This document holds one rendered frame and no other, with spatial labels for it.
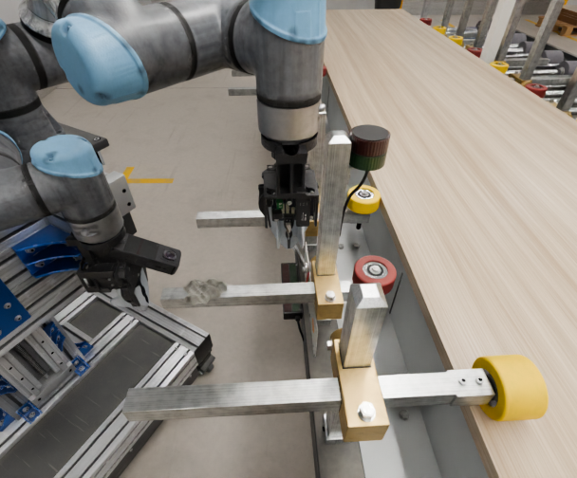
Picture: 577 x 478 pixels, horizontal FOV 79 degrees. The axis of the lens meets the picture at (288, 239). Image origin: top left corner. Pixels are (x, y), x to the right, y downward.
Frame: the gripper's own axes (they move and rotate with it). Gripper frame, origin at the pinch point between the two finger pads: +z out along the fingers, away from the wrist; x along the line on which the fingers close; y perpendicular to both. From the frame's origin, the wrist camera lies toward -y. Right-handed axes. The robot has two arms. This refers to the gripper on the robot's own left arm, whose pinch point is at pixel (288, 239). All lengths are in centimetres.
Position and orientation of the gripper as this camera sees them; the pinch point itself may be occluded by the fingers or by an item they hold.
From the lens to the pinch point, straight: 58.8
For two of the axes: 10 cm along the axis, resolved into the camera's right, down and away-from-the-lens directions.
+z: 0.0, 7.4, 6.7
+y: 0.5, 6.7, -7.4
